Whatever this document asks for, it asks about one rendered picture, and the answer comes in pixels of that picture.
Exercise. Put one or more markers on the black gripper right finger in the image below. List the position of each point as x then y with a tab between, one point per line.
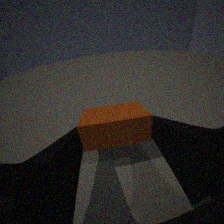
195	154

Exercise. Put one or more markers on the orange block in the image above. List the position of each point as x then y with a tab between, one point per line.
114	126

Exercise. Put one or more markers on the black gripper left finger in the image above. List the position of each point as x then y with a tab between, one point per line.
48	180

